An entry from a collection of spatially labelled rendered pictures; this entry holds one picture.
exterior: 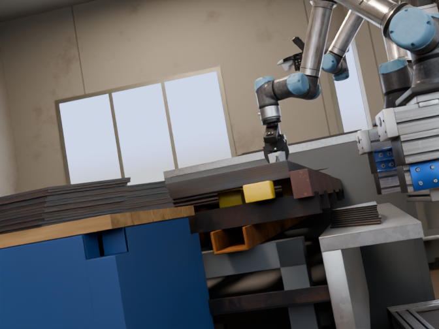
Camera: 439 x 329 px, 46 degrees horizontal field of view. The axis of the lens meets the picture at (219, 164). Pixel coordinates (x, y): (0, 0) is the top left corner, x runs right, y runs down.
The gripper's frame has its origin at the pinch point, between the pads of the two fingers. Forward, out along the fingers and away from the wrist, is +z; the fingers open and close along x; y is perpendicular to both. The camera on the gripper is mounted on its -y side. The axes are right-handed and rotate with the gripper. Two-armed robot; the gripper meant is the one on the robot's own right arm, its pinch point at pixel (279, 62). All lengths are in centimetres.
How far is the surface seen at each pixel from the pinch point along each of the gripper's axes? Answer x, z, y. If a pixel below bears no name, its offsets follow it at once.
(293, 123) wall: 231, 99, 26
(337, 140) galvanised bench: 18, -13, 46
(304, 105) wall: 239, 87, 12
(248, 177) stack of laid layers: -140, -46, 44
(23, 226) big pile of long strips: -190, -32, 41
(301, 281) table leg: -137, -51, 70
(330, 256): -145, -62, 63
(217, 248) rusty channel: -148, -38, 57
